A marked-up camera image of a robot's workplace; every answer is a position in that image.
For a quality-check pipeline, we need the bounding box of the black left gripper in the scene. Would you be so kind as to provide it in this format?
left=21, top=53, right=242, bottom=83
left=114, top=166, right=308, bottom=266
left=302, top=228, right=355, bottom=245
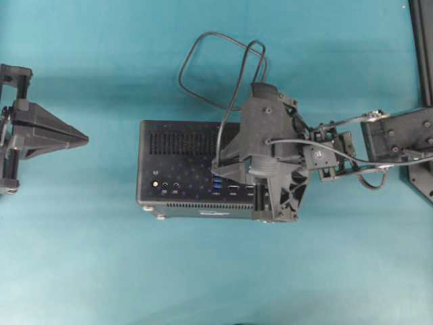
left=1, top=64, right=89, bottom=195

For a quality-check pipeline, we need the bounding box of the black mini PC box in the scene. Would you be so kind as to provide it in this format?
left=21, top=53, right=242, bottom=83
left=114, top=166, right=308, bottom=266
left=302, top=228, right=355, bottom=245
left=136, top=120, right=254, bottom=219

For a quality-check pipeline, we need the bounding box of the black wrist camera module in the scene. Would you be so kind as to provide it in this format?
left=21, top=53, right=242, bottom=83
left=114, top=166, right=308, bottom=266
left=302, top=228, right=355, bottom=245
left=303, top=145, right=338, bottom=170

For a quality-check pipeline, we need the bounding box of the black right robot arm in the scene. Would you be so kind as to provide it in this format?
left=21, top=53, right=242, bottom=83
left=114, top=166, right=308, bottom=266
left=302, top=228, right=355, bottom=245
left=212, top=83, right=432, bottom=222

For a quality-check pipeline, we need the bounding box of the black thin camera cable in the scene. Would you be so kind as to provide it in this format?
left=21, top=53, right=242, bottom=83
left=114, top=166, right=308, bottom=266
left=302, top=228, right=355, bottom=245
left=263, top=137, right=420, bottom=169

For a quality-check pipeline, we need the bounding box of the black aluminium frame rail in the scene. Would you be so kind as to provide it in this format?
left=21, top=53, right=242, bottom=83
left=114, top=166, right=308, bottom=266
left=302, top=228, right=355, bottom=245
left=409, top=0, right=432, bottom=107

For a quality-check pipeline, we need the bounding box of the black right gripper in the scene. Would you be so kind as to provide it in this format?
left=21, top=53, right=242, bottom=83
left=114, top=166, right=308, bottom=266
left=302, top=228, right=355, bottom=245
left=212, top=83, right=301, bottom=222

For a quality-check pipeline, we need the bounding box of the black USB cable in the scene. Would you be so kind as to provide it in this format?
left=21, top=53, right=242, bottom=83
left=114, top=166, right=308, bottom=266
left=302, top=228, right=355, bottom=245
left=178, top=32, right=271, bottom=177

